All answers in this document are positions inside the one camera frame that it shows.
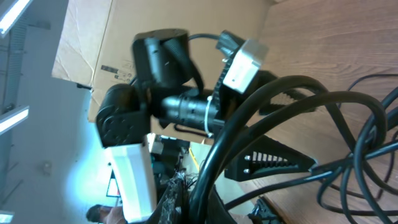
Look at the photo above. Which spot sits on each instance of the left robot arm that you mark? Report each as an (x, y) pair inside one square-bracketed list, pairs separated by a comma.
[(169, 87)]

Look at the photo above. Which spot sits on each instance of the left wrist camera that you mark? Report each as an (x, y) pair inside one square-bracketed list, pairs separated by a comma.
[(246, 63)]

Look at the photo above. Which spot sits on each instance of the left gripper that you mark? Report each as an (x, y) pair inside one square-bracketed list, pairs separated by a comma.
[(236, 102)]

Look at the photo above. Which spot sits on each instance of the cardboard box wall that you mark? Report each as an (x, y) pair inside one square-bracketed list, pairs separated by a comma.
[(96, 43)]

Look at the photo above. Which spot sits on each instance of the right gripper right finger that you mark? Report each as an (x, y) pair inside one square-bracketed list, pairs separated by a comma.
[(216, 212)]

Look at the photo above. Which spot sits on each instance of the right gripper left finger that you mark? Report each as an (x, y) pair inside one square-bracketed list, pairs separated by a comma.
[(173, 206)]

